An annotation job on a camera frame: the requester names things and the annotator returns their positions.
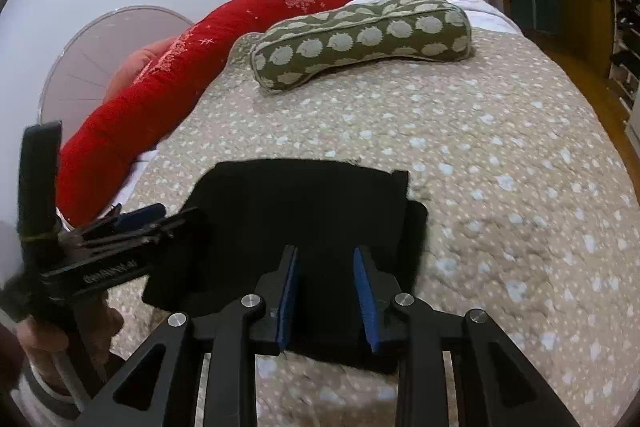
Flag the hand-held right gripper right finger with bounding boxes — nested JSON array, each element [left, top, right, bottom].
[[351, 247, 583, 427]]

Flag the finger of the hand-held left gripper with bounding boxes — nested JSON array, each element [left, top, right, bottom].
[[82, 207, 207, 254], [106, 203, 167, 229]]

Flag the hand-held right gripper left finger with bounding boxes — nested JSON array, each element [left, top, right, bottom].
[[82, 244, 301, 427]]

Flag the black pants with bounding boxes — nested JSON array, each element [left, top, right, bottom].
[[142, 159, 428, 375]]

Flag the person's left forearm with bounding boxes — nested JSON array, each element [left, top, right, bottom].
[[17, 357, 93, 423]]

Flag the person's left hand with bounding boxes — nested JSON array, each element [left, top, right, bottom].
[[15, 294, 124, 389]]

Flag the red floral quilt roll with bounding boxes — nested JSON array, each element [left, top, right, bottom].
[[56, 0, 357, 228]]

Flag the pink pillow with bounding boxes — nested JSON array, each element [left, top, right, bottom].
[[102, 38, 176, 105]]

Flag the beige spotted bed quilt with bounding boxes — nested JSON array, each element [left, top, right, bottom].
[[90, 24, 640, 427]]

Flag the round white headboard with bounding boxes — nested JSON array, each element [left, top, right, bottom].
[[40, 7, 198, 142]]

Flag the green patterned bolster pillow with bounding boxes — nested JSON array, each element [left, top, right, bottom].
[[251, 0, 473, 92]]

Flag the white bed sheet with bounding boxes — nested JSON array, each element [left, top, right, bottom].
[[440, 0, 521, 35]]

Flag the shoe rack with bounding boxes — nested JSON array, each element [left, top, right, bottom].
[[607, 0, 640, 108]]

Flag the white cable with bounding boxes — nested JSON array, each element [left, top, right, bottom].
[[52, 352, 88, 408]]

